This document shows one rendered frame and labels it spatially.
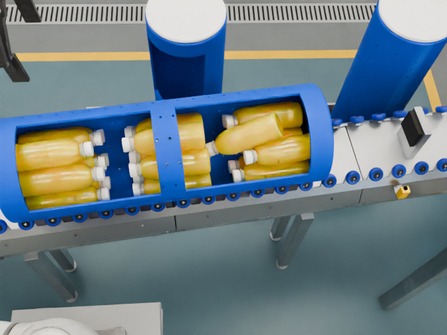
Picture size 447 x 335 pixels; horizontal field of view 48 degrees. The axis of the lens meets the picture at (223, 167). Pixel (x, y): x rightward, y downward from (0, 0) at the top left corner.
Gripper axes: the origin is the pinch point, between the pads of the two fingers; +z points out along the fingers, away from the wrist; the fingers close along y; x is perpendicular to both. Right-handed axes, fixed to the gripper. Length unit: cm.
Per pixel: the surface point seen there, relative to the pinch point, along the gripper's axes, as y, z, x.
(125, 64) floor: -123, 163, -23
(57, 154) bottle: 0.1, 41.6, -7.2
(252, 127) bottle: -9, 46, 43
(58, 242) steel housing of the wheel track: 13, 75, -16
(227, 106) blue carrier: -23, 57, 36
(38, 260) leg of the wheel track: 11, 99, -30
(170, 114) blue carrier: -10.3, 40.0, 21.4
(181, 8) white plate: -67, 61, 21
